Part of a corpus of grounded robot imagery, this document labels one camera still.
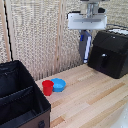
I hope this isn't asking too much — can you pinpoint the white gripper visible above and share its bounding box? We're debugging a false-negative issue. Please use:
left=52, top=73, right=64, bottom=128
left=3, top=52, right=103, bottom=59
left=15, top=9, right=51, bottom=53
left=67, top=12, right=108, bottom=43

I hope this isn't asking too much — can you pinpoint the red plastic cup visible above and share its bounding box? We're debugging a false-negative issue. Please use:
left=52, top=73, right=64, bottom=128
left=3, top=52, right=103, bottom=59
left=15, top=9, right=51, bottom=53
left=41, top=79, right=55, bottom=97

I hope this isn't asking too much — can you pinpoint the blue plastic bowl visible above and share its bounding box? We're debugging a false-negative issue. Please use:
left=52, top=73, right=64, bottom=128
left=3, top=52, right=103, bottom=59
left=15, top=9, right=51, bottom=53
left=50, top=77, right=67, bottom=93

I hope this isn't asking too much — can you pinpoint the black fabric storage box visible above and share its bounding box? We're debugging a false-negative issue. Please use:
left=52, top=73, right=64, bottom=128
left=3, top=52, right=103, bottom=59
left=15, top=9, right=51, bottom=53
left=0, top=60, right=52, bottom=128

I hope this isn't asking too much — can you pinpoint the black box-shaped appliance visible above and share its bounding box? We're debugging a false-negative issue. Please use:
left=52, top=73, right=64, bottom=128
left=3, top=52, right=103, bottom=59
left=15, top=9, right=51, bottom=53
left=87, top=29, right=128, bottom=80

